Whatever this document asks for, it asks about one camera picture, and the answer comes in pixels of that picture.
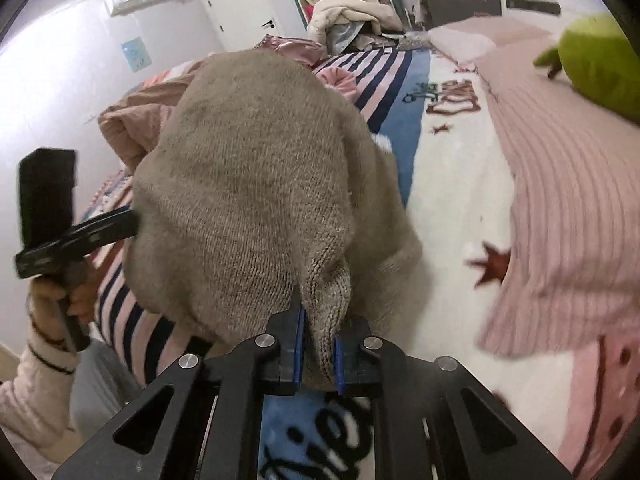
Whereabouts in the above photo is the pink satin garment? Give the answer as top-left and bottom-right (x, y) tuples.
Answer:
(255, 35), (327, 69)

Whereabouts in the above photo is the pink ribbed pillow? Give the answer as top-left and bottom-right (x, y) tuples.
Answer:
(472, 42), (640, 361)

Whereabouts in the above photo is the person's left hand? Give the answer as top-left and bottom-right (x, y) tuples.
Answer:
(27, 259), (102, 347)

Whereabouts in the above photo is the green avocado plush toy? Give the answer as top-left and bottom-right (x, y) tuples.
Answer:
(532, 12), (640, 126)

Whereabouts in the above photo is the striped printed bed sheet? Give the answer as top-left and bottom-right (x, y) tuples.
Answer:
(75, 47), (640, 480)

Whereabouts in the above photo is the white door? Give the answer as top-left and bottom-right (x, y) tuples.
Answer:
(200, 0), (297, 56)

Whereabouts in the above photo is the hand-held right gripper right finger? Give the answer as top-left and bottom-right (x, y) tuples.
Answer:
(334, 316), (576, 480)

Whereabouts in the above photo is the pink dotted cloth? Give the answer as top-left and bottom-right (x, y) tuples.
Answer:
(565, 332), (640, 480)

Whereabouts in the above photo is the cream clothes pile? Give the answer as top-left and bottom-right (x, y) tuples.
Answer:
(306, 0), (404, 57)

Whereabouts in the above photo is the person's leg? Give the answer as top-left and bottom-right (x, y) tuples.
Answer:
(70, 337), (147, 438)

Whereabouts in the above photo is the pink quilt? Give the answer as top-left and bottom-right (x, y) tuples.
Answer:
(97, 60), (211, 176)

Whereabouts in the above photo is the pink pillow with white edge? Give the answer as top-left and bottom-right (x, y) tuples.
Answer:
(427, 17), (554, 66)

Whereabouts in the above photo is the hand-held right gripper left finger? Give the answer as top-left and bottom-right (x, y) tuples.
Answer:
(50, 307), (307, 480)

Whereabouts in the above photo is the beige knit sweater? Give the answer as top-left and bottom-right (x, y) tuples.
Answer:
(122, 50), (426, 393)

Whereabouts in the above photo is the grey patterned pouch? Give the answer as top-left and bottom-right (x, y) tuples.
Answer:
(397, 30), (434, 51)

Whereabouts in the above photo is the blue wall poster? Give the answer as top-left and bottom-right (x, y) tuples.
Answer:
(121, 37), (153, 72)

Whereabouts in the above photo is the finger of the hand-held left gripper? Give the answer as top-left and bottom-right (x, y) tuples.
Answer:
(64, 208), (142, 252)

